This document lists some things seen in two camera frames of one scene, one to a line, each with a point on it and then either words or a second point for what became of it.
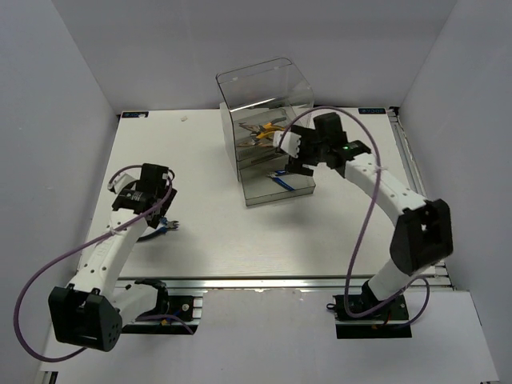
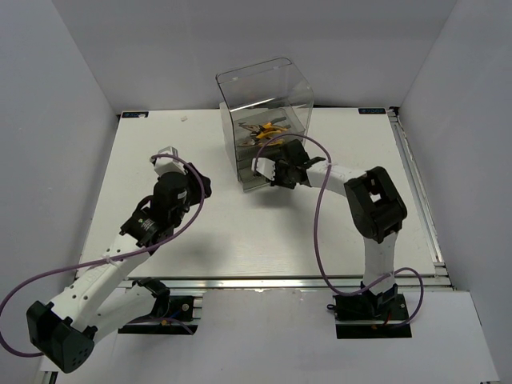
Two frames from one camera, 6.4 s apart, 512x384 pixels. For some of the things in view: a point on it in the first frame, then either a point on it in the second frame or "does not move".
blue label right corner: (371, 110) does not move
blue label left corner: (135, 114) does not move
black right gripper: (295, 164) -> (277, 182)
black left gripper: (154, 221) -> (196, 187)
